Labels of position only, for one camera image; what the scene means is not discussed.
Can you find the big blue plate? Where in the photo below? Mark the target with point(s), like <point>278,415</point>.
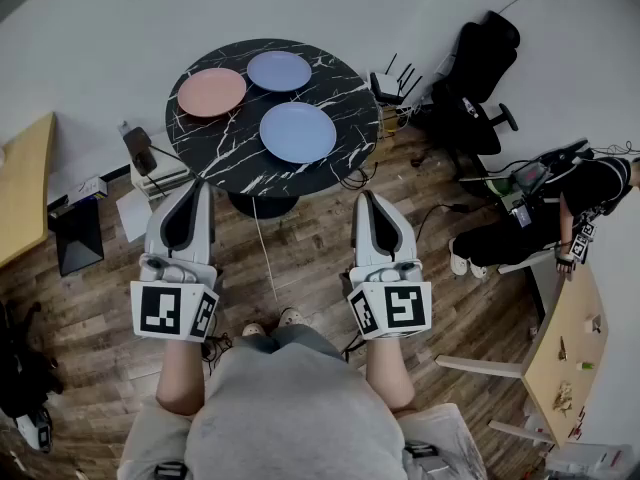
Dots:
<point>297,133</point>
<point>278,70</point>

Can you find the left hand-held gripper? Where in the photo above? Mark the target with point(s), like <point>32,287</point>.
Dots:
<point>160,308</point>

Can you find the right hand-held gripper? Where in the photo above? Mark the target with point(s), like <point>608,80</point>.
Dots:
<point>405,308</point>

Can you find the white box with red print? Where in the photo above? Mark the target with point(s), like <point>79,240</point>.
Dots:
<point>590,460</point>

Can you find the black square base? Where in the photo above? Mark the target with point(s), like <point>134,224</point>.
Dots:
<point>80,240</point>

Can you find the person's beige shoe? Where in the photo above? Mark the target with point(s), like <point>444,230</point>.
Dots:
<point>289,315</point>
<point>252,329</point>

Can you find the person's gray shirt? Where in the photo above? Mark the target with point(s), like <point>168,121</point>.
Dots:
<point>290,418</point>

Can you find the pile of beige scraps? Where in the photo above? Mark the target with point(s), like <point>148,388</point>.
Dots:
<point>564,397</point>

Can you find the person's right forearm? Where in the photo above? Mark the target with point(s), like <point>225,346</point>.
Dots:
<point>387,373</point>

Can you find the curved wooden desk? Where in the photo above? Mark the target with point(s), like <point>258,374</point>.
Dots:
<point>25,183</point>

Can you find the black office chair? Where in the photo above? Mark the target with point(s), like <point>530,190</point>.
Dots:
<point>480,68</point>

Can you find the brown rectangular box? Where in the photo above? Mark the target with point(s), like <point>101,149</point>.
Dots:
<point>140,150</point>

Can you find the light wooden desk white legs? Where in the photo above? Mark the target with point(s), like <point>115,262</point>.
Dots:
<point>565,318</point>

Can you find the white router with black antennas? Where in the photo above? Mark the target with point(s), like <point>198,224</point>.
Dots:
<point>385,88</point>

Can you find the small white cardboard box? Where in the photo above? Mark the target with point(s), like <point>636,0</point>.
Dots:
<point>87,190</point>

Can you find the person's left forearm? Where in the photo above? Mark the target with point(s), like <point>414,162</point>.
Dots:
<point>180,378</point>

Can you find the person's right beige shoe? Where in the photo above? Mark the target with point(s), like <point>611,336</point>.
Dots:
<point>289,315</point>

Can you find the crumpled white plastic bag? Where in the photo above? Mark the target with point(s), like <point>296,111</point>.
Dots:
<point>124,128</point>

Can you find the person's left beige shoe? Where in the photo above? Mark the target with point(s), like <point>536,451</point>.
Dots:
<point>252,329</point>

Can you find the black table pedestal base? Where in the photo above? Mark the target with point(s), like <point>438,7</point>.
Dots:
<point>265,208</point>

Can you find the white paper sheet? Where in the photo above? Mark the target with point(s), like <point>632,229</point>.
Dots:
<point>132,215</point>

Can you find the big pink plate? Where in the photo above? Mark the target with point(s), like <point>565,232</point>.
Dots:
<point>212,92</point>

